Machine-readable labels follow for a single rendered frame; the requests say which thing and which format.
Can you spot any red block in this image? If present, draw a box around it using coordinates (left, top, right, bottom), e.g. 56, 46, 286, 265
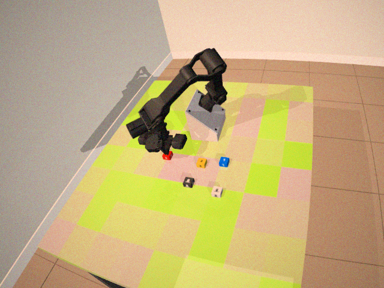
162, 151, 173, 160

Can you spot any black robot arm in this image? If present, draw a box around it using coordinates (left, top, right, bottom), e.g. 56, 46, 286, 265
126, 48, 227, 152

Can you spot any orange block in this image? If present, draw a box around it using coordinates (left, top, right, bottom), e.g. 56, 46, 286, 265
196, 158, 207, 168

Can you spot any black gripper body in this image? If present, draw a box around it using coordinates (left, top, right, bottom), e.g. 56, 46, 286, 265
138, 122, 187, 149

